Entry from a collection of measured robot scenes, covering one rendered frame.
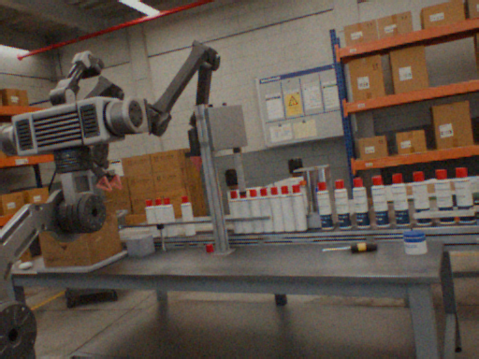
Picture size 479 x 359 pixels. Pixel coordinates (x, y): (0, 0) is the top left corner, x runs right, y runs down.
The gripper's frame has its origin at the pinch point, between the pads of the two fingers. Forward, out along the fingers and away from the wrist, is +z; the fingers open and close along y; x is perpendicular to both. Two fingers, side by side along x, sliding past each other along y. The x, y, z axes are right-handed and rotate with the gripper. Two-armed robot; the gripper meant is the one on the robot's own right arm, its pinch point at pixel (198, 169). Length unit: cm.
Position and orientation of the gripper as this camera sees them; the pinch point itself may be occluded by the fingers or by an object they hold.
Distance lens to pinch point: 214.1
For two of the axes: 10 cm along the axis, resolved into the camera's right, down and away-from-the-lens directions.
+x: -3.6, 1.0, -9.3
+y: -9.2, 1.1, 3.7
